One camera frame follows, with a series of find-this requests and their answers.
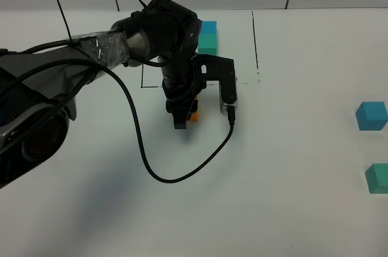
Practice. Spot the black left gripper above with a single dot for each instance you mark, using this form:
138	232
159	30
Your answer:
181	87

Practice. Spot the blue template block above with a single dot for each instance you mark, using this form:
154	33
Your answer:
208	28

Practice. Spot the green template block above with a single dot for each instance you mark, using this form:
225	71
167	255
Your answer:
208	44

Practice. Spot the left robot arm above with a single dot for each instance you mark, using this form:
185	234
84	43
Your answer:
39	85

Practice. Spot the black cable tie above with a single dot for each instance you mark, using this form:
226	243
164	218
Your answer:
64	19

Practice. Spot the orange block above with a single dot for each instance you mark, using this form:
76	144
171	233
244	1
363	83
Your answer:
193	114

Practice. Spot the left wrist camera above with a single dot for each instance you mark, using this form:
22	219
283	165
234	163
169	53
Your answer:
215	68

